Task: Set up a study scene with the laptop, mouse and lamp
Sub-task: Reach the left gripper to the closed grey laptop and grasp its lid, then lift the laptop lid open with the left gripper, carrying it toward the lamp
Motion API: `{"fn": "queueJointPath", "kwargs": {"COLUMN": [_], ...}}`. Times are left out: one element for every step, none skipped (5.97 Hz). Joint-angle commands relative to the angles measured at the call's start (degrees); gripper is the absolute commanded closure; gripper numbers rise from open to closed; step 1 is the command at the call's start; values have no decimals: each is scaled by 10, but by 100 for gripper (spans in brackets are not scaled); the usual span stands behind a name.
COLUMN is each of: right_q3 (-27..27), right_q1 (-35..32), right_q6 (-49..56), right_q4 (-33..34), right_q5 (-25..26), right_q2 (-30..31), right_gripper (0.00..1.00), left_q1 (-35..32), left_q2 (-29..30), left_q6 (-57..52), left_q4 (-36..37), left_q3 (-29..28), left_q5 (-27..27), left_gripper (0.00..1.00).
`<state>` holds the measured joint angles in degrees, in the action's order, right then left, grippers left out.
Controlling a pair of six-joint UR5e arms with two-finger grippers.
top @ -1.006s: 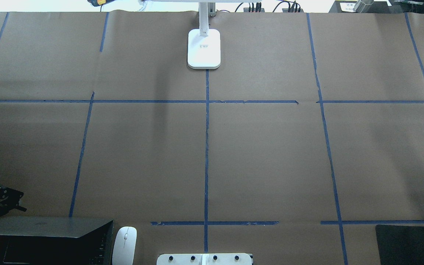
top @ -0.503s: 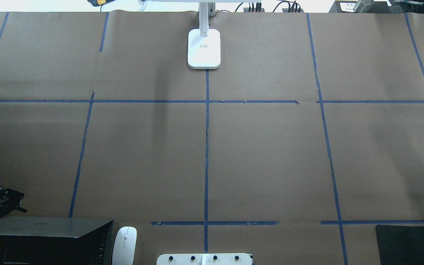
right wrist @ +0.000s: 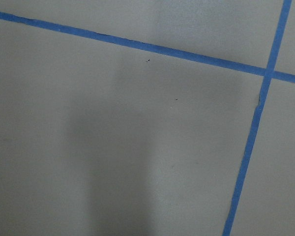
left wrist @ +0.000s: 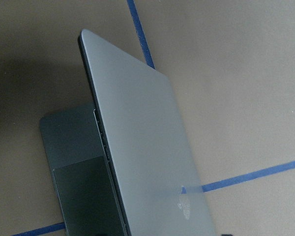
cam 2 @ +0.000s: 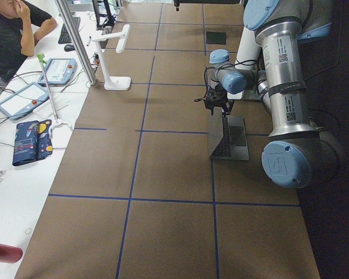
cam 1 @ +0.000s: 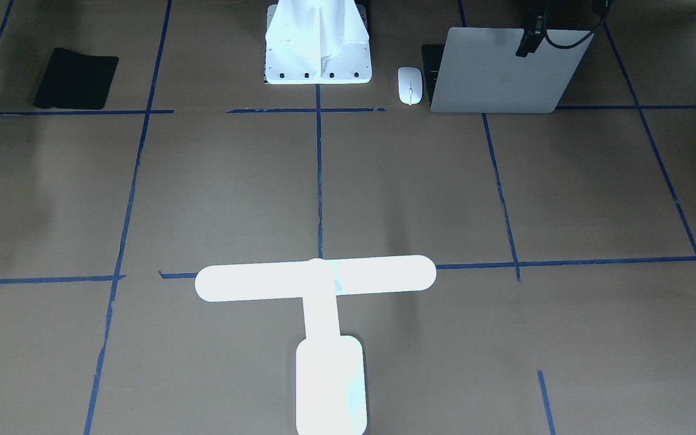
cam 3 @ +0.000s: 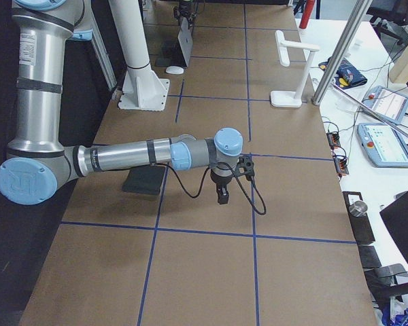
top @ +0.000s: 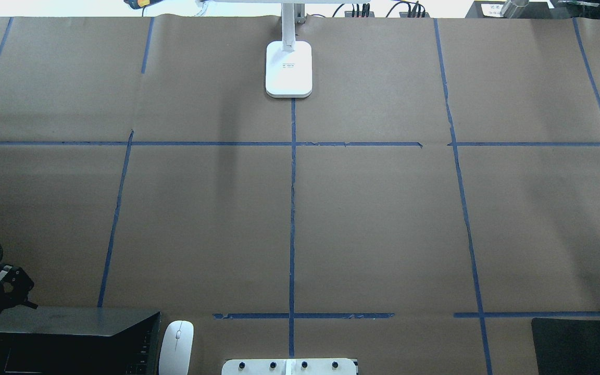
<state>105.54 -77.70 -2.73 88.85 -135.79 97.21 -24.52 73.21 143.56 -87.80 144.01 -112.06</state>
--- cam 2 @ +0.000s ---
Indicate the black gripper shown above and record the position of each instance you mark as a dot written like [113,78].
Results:
[223,103]

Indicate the grey laptop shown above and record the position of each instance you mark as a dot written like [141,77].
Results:
[227,137]

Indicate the black mouse pad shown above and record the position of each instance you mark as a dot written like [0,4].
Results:
[216,38]

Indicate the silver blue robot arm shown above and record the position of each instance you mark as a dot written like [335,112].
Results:
[177,3]
[268,66]

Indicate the black desk mouse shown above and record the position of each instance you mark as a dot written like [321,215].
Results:
[69,48]

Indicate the far blue teach pendant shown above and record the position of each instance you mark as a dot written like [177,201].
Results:
[59,71]

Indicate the blue teach pendant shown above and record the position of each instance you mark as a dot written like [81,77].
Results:
[59,71]
[24,101]

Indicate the navy patterned pouch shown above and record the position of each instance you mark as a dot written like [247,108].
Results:
[32,142]

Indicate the near blue teach pendant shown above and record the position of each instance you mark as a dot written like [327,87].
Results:
[24,101]

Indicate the person in black shirt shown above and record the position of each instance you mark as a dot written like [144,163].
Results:
[22,26]

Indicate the red cylinder bottle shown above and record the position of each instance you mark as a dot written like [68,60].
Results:
[10,254]

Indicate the aluminium frame post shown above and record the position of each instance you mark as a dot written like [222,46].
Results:
[76,40]

